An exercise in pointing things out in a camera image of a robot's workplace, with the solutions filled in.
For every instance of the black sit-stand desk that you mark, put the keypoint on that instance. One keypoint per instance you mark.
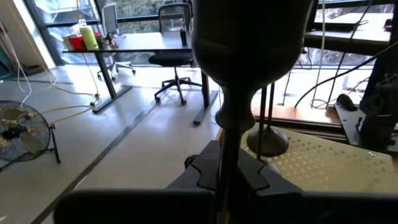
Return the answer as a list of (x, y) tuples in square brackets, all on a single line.
[(335, 46)]

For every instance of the black floor fan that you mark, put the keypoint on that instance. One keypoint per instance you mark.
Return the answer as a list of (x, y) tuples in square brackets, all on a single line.
[(21, 130)]

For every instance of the short black candlestick holder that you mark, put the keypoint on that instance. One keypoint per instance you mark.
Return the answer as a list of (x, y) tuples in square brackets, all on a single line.
[(248, 46)]

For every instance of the green perforated metal shelf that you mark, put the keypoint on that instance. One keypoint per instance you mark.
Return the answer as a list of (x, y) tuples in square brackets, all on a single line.
[(326, 168)]

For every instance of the small black bottle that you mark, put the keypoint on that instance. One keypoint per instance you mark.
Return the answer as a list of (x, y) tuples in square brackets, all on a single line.
[(183, 38)]

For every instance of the dark office desk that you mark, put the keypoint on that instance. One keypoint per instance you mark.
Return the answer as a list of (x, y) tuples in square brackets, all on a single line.
[(149, 42)]

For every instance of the beige cup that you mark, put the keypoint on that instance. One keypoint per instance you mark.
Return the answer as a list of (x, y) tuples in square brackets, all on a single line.
[(66, 43)]

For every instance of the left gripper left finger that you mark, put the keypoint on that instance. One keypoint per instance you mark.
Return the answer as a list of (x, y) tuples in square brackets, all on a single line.
[(202, 174)]

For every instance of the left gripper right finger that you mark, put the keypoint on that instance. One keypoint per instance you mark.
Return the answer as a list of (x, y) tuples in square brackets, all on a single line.
[(255, 183)]

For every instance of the black mesh office chair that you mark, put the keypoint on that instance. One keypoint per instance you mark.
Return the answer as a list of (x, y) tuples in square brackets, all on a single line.
[(169, 59)]

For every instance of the grey office chair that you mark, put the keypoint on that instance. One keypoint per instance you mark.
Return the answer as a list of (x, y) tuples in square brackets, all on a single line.
[(110, 18)]

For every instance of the dark red mouse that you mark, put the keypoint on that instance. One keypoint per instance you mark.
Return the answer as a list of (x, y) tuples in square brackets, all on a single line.
[(388, 25)]

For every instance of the small dark desk item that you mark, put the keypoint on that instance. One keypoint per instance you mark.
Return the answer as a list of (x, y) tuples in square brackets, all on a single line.
[(111, 42)]

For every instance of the red container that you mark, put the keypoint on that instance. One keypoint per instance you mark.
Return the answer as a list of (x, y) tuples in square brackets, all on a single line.
[(76, 43)]

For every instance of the green bottle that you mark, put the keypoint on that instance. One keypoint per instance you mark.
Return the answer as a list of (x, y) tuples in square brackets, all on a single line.
[(89, 39)]

